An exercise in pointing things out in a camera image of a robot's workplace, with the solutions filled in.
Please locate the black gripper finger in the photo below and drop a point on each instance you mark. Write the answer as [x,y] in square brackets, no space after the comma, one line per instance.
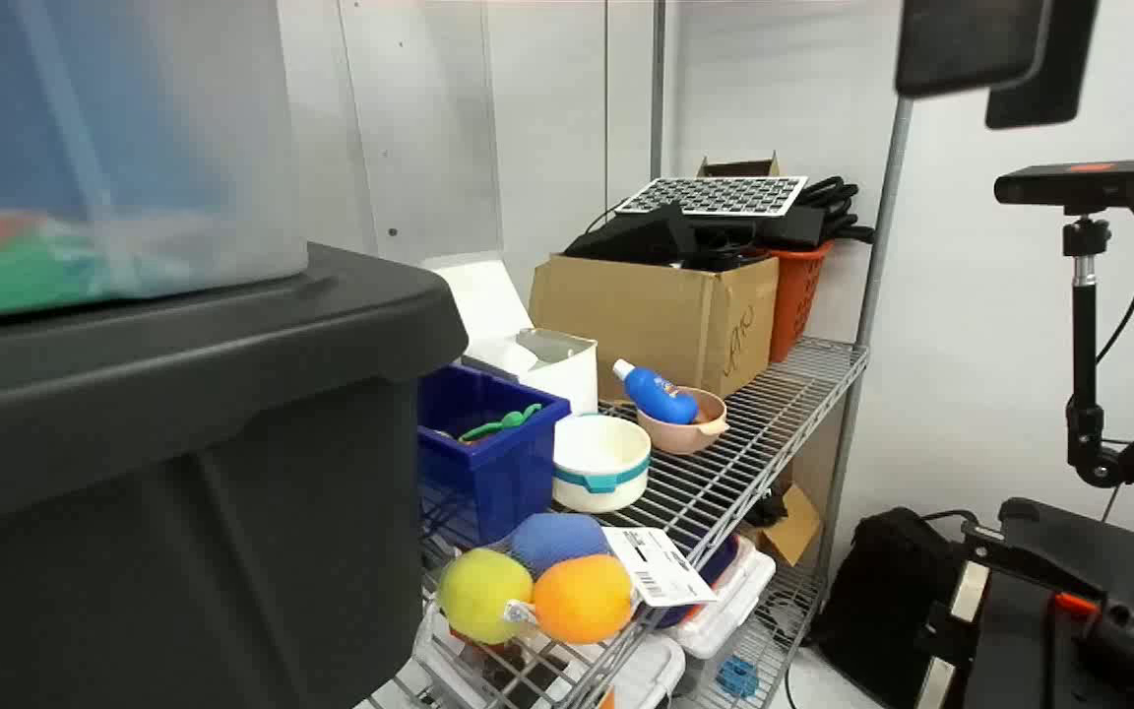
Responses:
[1059,80]
[966,46]

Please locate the blue toy detergent bottle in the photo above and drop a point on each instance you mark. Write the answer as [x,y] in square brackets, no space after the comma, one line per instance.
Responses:
[653,393]

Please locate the brown cardboard box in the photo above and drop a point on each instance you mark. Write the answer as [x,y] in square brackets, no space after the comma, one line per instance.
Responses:
[647,321]

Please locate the white cardboard box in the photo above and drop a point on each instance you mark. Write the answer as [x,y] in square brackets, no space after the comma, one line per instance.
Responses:
[492,309]

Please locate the cream pot with teal band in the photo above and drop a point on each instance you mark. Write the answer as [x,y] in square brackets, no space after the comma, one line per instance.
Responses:
[600,465]

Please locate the black white checkerboard panel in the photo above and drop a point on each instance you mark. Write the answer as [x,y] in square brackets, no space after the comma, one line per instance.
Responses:
[711,194]

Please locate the orange plastic bucket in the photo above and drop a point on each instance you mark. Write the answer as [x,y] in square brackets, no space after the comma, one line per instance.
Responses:
[792,301]

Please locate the black keyboard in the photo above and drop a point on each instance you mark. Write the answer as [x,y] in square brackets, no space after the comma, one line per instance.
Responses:
[630,243]

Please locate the loose cardboard flap piece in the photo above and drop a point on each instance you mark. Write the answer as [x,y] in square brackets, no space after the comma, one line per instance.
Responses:
[789,525]

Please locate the black backpack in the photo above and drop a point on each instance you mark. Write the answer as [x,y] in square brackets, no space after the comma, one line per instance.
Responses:
[883,605]

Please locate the green toy piece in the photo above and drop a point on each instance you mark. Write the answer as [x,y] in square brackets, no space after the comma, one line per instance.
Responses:
[500,423]

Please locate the white barcode label tag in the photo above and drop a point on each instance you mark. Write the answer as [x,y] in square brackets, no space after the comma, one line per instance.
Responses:
[653,570]

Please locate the white lidded plastic container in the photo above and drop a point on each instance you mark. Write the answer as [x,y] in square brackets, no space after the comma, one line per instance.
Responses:
[729,611]

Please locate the blue plastic bin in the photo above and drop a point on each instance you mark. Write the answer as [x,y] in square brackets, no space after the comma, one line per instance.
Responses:
[508,479]

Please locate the blue soft ball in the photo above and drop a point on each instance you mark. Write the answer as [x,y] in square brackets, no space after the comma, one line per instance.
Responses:
[551,537]

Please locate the blue round tape roll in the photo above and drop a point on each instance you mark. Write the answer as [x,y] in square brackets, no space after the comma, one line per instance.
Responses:
[737,679]

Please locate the orange soft ball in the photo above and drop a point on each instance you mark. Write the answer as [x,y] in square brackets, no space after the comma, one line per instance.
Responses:
[584,601]

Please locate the yellow soft ball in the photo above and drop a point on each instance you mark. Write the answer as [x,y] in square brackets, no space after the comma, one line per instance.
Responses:
[483,598]

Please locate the clear plastic storage bin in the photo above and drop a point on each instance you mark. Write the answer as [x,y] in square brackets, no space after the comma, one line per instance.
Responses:
[107,131]

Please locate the dark gray storage tote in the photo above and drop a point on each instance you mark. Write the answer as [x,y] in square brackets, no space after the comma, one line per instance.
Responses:
[176,514]

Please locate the black camera on stand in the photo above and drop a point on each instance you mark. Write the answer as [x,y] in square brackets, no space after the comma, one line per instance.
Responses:
[1090,181]

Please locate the black camera stand pole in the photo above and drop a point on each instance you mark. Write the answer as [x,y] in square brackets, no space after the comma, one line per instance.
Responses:
[1084,340]

